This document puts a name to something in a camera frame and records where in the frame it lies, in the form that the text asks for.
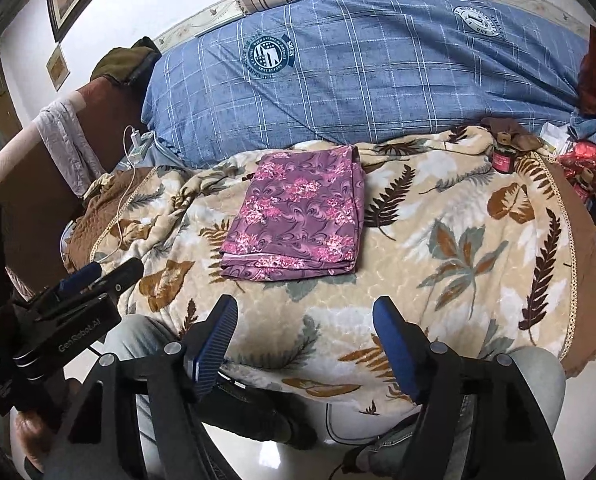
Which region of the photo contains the beige leaf-pattern blanket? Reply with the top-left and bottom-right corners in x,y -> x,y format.
62,126 -> 596,415

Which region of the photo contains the dark red armchair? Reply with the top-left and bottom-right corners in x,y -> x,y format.
0,77 -> 144,299

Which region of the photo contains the small red jar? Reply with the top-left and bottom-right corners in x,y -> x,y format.
491,148 -> 515,174

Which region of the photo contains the purple floral cloth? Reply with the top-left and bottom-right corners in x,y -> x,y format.
220,145 -> 365,282

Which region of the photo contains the person's left hand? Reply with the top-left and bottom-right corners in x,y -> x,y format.
14,412 -> 57,472

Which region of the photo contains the grey garment on chair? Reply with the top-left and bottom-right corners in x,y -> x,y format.
32,96 -> 105,198

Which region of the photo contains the pile of small clothes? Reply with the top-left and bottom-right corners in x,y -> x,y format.
540,110 -> 596,225

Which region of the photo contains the white charger with cable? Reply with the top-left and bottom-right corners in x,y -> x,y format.
93,126 -> 144,264

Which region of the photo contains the blue plaid duvet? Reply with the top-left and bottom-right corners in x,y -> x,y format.
142,0 -> 589,168

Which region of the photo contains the olive green cushion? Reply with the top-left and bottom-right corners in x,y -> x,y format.
90,37 -> 161,84

